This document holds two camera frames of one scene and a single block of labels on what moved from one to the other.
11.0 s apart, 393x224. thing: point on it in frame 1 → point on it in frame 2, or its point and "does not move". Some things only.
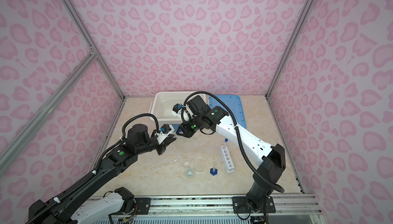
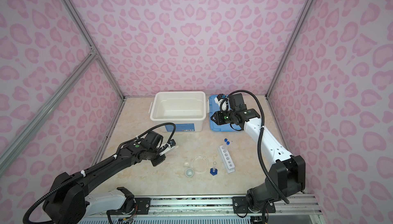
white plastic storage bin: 162,103 does not move
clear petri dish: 199,163 does not move
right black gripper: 187,132 → 219,118
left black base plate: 143,207 does not move
